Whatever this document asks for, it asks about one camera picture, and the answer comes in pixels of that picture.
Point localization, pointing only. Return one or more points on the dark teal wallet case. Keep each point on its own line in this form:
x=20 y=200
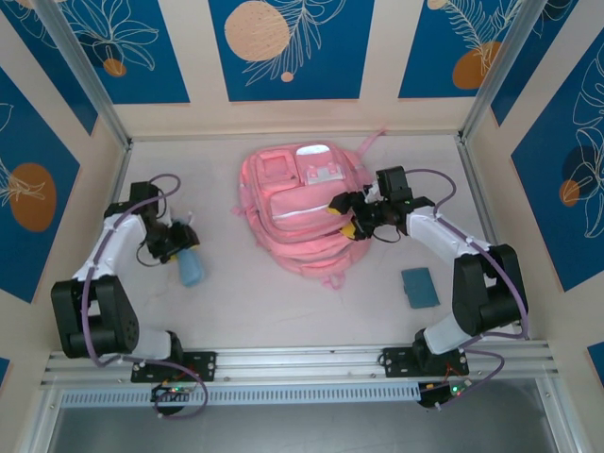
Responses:
x=420 y=288

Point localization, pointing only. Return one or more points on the aluminium corner post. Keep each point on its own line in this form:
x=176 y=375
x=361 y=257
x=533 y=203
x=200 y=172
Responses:
x=85 y=71
x=495 y=75

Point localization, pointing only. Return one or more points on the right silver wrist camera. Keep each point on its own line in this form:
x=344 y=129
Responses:
x=373 y=191

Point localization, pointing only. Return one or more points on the left controller circuit board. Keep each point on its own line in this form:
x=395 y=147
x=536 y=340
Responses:
x=172 y=391

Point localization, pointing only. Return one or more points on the controller circuit board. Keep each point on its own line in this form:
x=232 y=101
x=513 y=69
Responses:
x=172 y=391
x=443 y=394

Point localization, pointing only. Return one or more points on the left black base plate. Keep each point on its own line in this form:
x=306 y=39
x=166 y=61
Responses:
x=203 y=365

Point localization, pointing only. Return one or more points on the blue floral wall panel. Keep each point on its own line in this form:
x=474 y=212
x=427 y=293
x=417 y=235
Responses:
x=524 y=80
x=330 y=71
x=542 y=212
x=28 y=141
x=424 y=56
x=156 y=71
x=56 y=80

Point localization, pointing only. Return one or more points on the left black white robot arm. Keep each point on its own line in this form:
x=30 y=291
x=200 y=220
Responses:
x=118 y=245

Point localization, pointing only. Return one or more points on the pink backpack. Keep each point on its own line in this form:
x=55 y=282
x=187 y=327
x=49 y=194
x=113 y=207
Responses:
x=302 y=222

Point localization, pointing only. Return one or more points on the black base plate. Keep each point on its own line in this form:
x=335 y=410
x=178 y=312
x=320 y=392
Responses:
x=203 y=365
x=398 y=361

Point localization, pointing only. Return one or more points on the left aluminium corner post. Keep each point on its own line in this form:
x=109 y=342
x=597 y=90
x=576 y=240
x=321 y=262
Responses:
x=85 y=71

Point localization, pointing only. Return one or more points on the right aluminium corner post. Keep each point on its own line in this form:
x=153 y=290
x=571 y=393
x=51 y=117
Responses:
x=495 y=75

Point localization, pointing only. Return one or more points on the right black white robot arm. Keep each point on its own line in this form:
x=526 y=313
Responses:
x=443 y=240

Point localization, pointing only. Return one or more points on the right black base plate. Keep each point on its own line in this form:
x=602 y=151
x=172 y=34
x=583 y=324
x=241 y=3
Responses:
x=398 y=361

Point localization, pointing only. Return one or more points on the light blue pencil case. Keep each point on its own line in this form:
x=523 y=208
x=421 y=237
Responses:
x=191 y=271

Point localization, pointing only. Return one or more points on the aluminium front rail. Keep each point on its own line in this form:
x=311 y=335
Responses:
x=302 y=361

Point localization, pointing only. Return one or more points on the right controller circuit board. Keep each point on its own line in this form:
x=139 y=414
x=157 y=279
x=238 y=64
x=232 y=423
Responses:
x=443 y=394

